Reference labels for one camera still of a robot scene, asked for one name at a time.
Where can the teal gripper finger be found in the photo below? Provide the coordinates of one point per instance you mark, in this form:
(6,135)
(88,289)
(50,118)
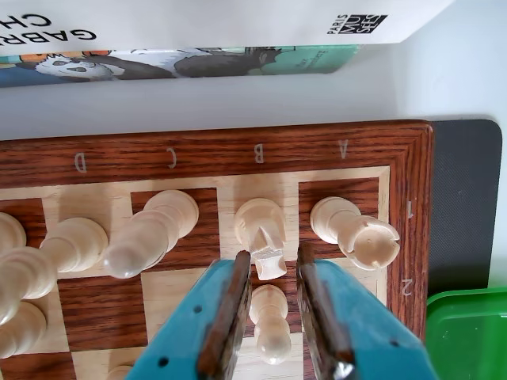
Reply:
(356,328)
(186,340)

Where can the white wooden knight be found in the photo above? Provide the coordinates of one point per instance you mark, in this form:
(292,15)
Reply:
(257,221)

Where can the white wooden rook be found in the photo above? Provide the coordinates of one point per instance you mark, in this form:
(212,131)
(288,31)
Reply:
(336,221)

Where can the green plastic tray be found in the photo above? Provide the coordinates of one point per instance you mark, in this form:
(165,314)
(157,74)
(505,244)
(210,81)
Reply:
(467,336)

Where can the white wooden queen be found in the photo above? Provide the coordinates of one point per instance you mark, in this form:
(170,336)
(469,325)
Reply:
(75,241)

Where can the dark grey mat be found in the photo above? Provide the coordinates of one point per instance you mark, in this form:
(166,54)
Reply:
(463,198)

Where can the wooden folding chessboard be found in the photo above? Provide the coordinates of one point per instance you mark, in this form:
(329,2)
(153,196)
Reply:
(348,150)

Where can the panda picture book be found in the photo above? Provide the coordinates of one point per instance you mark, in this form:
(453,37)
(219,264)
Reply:
(198,63)

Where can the white Chanel book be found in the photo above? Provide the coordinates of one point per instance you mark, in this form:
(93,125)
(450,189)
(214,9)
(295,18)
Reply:
(198,20)

